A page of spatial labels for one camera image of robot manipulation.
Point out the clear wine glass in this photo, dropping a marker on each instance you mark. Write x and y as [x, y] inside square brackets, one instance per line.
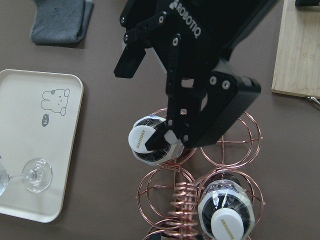
[36, 176]

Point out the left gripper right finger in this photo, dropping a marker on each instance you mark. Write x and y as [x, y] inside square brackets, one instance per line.
[201, 114]

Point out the grey folded cloth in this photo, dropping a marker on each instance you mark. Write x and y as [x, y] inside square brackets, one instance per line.
[60, 22]

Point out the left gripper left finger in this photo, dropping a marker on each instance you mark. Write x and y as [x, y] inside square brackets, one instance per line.
[129, 62]

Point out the bamboo cutting board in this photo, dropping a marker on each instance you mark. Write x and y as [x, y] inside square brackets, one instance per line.
[297, 63]

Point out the tea bottle white cap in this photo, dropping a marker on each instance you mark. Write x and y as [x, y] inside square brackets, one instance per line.
[152, 143]

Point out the copper wire bottle basket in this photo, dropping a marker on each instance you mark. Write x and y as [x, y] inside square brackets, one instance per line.
[173, 194]

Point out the cream rabbit tray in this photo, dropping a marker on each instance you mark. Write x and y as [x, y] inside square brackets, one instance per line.
[38, 119]

